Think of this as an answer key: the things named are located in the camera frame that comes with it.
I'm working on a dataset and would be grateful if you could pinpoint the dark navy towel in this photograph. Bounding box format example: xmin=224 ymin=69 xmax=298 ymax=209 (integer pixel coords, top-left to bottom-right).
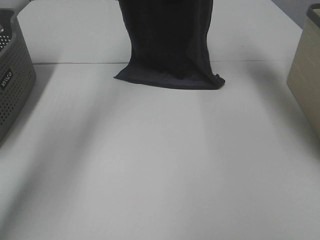
xmin=115 ymin=0 xmax=225 ymax=90

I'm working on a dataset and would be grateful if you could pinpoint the grey perforated plastic basket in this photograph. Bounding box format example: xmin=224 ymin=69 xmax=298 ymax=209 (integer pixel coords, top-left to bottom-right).
xmin=0 ymin=8 xmax=37 ymax=141

